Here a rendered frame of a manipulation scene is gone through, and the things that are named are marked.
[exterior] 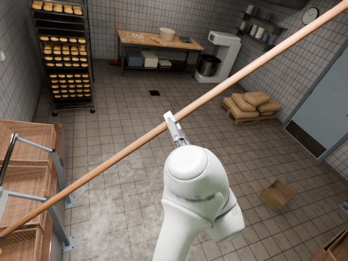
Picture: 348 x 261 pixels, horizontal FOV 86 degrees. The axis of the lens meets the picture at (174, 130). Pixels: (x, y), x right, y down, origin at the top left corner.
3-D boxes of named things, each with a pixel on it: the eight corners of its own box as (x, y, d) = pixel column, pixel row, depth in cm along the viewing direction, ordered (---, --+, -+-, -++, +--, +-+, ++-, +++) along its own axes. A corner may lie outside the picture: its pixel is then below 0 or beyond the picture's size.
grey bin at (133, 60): (128, 66, 492) (128, 56, 476) (125, 58, 525) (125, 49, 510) (142, 66, 506) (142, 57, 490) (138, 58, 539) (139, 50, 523)
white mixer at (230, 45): (199, 84, 550) (214, 36, 465) (190, 73, 594) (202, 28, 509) (227, 84, 588) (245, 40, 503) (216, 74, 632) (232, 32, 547)
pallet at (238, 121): (236, 126, 428) (238, 120, 419) (218, 105, 481) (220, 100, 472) (274, 122, 474) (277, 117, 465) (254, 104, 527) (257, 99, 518)
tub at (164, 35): (160, 40, 487) (161, 31, 474) (156, 35, 516) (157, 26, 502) (175, 42, 504) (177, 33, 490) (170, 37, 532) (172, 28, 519)
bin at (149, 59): (144, 67, 508) (145, 58, 492) (140, 59, 541) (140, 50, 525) (157, 67, 522) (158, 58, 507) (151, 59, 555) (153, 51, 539)
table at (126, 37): (120, 76, 488) (121, 40, 430) (116, 63, 541) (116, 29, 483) (194, 78, 572) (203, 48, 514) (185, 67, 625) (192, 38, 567)
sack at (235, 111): (235, 119, 422) (238, 114, 412) (228, 110, 446) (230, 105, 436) (258, 118, 441) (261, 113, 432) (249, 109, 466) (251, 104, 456)
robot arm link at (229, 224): (222, 178, 57) (214, 159, 47) (254, 231, 46) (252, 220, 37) (190, 195, 57) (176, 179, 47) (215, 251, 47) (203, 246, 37)
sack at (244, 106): (255, 113, 429) (258, 107, 420) (241, 112, 418) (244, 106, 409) (242, 98, 474) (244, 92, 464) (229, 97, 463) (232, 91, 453)
